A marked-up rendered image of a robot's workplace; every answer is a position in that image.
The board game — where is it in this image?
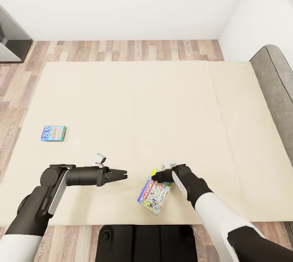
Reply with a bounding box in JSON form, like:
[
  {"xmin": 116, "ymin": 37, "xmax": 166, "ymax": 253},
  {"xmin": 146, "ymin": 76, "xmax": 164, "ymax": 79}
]
[
  {"xmin": 40, "ymin": 125, "xmax": 66, "ymax": 141},
  {"xmin": 137, "ymin": 168, "xmax": 172, "ymax": 214}
]

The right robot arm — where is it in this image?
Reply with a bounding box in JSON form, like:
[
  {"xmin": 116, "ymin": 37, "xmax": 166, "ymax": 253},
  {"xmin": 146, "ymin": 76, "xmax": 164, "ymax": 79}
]
[{"xmin": 151, "ymin": 159, "xmax": 293, "ymax": 262}]

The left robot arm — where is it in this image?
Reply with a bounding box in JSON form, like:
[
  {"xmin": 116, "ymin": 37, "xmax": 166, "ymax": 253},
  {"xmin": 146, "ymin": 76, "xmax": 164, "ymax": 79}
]
[{"xmin": 0, "ymin": 153, "xmax": 128, "ymax": 262}]

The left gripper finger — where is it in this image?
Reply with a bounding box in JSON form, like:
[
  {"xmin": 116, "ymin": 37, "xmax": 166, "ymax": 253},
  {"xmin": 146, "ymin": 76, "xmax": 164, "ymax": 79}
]
[
  {"xmin": 102, "ymin": 173, "xmax": 128, "ymax": 185},
  {"xmin": 105, "ymin": 167, "xmax": 127, "ymax": 175}
]

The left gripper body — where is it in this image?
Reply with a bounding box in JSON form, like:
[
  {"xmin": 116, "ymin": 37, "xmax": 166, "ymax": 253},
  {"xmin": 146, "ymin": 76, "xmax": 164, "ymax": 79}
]
[{"xmin": 79, "ymin": 166, "xmax": 107, "ymax": 187}]

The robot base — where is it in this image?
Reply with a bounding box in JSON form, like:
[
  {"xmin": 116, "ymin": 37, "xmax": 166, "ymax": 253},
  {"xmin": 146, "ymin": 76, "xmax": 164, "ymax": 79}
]
[{"xmin": 95, "ymin": 225, "xmax": 198, "ymax": 262}]

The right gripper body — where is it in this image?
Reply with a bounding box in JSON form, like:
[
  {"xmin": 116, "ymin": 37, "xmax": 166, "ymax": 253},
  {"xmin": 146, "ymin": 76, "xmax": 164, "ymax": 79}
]
[{"xmin": 156, "ymin": 169, "xmax": 173, "ymax": 183}]

